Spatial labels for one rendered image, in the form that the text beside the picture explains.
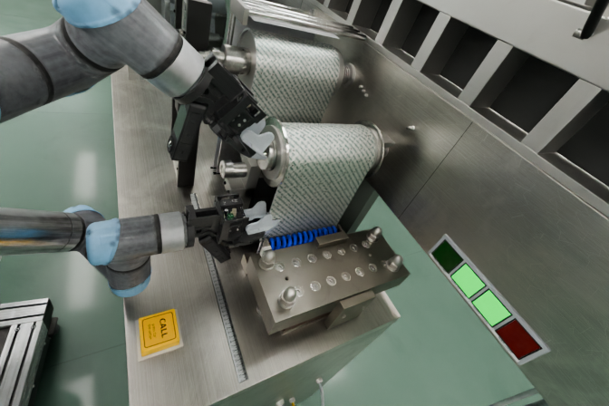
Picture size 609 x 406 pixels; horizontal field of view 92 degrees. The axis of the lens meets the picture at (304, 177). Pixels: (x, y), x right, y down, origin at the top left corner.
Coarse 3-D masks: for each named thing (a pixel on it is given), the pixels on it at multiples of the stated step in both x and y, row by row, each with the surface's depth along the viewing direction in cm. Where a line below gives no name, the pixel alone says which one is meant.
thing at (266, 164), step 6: (270, 144) 58; (270, 150) 58; (276, 150) 59; (270, 156) 58; (276, 156) 59; (258, 162) 63; (264, 162) 60; (270, 162) 59; (264, 168) 61; (270, 168) 60
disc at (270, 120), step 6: (270, 120) 61; (276, 120) 59; (276, 126) 59; (282, 126) 57; (282, 132) 57; (282, 138) 57; (288, 150) 56; (288, 156) 56; (288, 162) 56; (282, 168) 58; (282, 174) 58; (270, 180) 63; (276, 180) 61; (282, 180) 59; (270, 186) 64; (276, 186) 61
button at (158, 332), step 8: (168, 312) 63; (144, 320) 61; (152, 320) 61; (160, 320) 62; (168, 320) 62; (176, 320) 63; (144, 328) 60; (152, 328) 60; (160, 328) 61; (168, 328) 61; (176, 328) 62; (144, 336) 59; (152, 336) 59; (160, 336) 60; (168, 336) 60; (176, 336) 60; (144, 344) 58; (152, 344) 58; (160, 344) 59; (168, 344) 59; (176, 344) 61; (144, 352) 57; (152, 352) 58
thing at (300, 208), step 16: (288, 192) 64; (304, 192) 66; (320, 192) 69; (336, 192) 72; (352, 192) 76; (272, 208) 65; (288, 208) 68; (304, 208) 71; (320, 208) 74; (336, 208) 78; (288, 224) 73; (304, 224) 76; (320, 224) 80; (336, 224) 84
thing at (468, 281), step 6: (462, 270) 62; (468, 270) 61; (456, 276) 63; (462, 276) 62; (468, 276) 61; (474, 276) 60; (456, 282) 63; (462, 282) 62; (468, 282) 61; (474, 282) 60; (480, 282) 59; (462, 288) 62; (468, 288) 61; (474, 288) 60; (480, 288) 59; (468, 294) 61
